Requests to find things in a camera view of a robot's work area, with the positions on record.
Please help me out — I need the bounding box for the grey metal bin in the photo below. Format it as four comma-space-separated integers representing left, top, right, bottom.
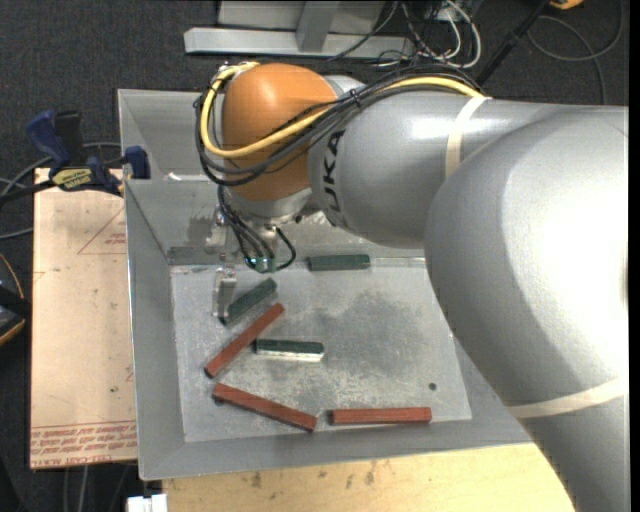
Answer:
117, 88, 534, 482

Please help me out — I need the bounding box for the red-brown flat block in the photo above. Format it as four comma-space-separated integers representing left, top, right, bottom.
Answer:
203, 302, 287, 380
326, 406, 434, 427
211, 382, 319, 434

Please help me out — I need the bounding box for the dark green flat block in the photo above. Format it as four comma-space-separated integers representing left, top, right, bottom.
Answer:
254, 338, 326, 363
222, 277, 279, 327
306, 253, 372, 273

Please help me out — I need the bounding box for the brown cardboard board red print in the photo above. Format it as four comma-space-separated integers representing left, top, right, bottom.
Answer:
29, 167, 139, 471

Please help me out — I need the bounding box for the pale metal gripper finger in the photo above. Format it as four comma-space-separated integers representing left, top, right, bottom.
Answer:
204, 208, 228, 253
215, 267, 239, 321

